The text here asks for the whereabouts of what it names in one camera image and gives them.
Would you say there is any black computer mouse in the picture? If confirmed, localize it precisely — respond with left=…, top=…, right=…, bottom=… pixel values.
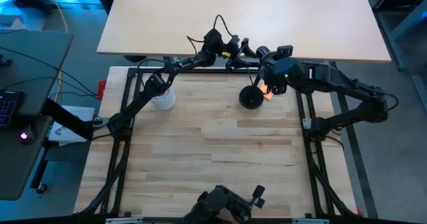
left=18, top=123, right=37, bottom=146

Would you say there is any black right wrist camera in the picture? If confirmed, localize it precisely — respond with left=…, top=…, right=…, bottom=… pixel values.
left=276, top=45, right=294, bottom=59

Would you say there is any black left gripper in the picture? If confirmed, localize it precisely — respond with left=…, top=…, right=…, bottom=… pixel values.
left=222, top=37, right=260, bottom=72

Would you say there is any small black device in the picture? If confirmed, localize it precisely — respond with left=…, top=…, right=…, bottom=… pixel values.
left=0, top=52, right=14, bottom=67

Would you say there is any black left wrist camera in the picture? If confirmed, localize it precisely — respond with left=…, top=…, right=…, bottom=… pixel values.
left=226, top=34, right=240, bottom=53

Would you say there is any orange sticky note pad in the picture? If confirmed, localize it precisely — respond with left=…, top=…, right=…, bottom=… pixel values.
left=260, top=82, right=274, bottom=101

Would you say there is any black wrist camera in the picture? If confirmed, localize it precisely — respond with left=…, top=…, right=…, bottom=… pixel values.
left=276, top=45, right=294, bottom=59
left=226, top=34, right=240, bottom=53

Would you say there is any silver mounting plate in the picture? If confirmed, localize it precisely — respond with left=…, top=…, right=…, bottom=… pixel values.
left=105, top=217, right=145, bottom=224
left=291, top=218, right=330, bottom=224

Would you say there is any black gooseneck desk lamp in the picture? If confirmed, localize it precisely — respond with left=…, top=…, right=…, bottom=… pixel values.
left=238, top=45, right=278, bottom=110

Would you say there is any grey side desk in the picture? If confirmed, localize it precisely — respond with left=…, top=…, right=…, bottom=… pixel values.
left=0, top=30, right=75, bottom=201

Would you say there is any white textured cup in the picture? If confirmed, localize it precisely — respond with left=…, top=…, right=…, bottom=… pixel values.
left=150, top=86, right=177, bottom=111

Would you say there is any grey metal shelf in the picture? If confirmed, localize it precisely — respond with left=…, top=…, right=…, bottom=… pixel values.
left=365, top=0, right=427, bottom=72

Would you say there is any yellow cable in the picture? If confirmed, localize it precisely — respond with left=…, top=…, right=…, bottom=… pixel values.
left=42, top=0, right=69, bottom=102

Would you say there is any black keyboard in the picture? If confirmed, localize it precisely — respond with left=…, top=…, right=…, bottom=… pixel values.
left=0, top=89, right=26, bottom=128

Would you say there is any light wooden desk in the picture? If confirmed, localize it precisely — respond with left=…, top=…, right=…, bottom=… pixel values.
left=96, top=0, right=392, bottom=63

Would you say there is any white printed paper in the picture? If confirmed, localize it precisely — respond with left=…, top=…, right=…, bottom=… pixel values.
left=48, top=105, right=96, bottom=143

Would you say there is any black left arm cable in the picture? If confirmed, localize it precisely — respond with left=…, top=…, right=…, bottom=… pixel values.
left=185, top=14, right=236, bottom=57

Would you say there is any black desk foot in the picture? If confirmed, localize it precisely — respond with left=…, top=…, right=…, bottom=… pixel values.
left=123, top=54, right=148, bottom=63

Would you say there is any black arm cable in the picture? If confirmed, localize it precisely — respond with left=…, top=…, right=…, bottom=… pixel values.
left=185, top=14, right=236, bottom=57
left=328, top=61, right=400, bottom=113

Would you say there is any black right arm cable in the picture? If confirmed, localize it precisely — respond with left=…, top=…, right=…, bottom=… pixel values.
left=328, top=61, right=400, bottom=113

